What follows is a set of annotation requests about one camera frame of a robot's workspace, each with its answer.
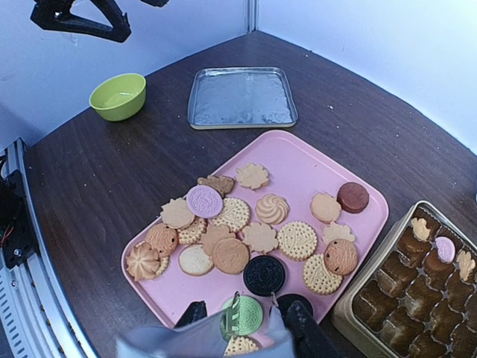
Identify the yellow round cookie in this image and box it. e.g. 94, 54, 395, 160
224, 336, 261, 357

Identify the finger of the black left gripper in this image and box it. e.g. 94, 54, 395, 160
31, 0, 131, 43

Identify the pink tray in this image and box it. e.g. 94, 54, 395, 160
121, 131, 389, 348

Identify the silver metal tin lid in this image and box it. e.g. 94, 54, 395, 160
187, 66, 298, 130

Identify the aluminium corner post left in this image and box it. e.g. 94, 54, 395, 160
245, 0, 259, 34

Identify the black sandwich cookie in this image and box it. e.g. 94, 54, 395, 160
243, 255, 286, 297
276, 293, 315, 321

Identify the green round cookie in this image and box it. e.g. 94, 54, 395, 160
236, 295, 264, 336

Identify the green bowl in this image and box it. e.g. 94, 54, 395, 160
89, 73, 147, 122

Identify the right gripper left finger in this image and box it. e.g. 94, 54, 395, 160
174, 301, 207, 328

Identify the swirl butter cookie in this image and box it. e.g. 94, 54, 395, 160
126, 242, 160, 281

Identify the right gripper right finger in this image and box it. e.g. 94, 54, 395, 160
285, 301, 341, 358

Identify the pink round cookie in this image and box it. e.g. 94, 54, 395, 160
186, 185, 224, 219
435, 236, 455, 263

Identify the gold cookie tin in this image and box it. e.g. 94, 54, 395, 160
332, 201, 476, 357

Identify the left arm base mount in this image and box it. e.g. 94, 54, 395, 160
1, 169, 40, 269

